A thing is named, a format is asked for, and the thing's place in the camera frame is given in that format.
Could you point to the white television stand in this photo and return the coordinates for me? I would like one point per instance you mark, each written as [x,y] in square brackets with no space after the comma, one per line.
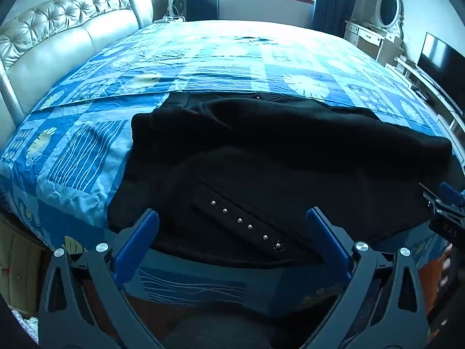
[417,80]

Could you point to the white desk fan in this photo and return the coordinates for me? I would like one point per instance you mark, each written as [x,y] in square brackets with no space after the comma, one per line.
[177,5]

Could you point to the beige bedside cabinet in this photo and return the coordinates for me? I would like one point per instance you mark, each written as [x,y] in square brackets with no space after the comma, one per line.
[18,269]

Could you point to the beige tufted leather headboard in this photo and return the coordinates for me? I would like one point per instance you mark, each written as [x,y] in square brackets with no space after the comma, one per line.
[61,40]

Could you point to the black pants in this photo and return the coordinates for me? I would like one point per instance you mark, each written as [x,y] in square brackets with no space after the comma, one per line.
[276,160]

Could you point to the black flat television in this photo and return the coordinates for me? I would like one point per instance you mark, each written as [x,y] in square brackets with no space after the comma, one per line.
[441,67]

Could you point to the oval white framed mirror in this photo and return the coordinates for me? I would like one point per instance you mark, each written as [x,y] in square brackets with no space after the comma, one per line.
[388,9]

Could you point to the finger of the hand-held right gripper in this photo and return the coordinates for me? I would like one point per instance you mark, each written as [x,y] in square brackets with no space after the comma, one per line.
[450,194]

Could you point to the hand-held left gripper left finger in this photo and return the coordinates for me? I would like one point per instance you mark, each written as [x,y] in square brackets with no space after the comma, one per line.
[140,238]

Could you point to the blue patterned bedspread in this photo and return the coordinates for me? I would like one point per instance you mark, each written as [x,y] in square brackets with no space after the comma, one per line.
[152,80]

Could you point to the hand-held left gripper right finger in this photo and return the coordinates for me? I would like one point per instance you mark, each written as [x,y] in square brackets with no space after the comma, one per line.
[325,236]

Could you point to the white dressing table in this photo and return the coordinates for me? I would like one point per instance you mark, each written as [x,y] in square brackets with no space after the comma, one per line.
[367,38]

